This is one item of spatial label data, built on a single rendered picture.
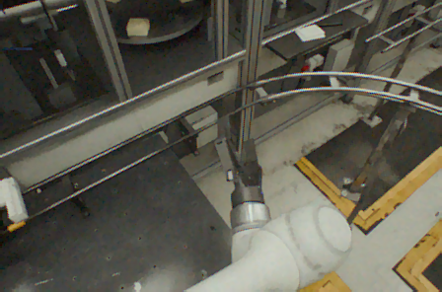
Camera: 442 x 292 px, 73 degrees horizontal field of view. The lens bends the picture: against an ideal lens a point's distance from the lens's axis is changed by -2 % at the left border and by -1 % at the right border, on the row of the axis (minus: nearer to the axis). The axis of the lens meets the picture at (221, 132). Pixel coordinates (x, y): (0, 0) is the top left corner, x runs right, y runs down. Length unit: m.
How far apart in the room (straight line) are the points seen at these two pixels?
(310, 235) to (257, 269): 0.09
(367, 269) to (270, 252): 1.43
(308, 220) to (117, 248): 0.74
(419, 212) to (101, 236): 1.76
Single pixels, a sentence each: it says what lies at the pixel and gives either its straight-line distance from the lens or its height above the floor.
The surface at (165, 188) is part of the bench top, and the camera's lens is 1.14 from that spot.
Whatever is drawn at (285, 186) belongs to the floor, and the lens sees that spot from 1.95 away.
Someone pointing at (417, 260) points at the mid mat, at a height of 0.01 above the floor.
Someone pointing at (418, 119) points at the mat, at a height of 0.01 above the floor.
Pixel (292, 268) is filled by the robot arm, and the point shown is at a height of 1.21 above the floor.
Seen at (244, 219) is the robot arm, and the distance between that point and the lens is 0.65.
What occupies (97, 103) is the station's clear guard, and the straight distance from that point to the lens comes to 1.11.
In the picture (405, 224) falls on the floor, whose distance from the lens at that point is 2.09.
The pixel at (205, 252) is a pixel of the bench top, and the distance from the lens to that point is 1.03.
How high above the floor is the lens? 1.65
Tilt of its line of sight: 50 degrees down
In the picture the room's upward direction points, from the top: straight up
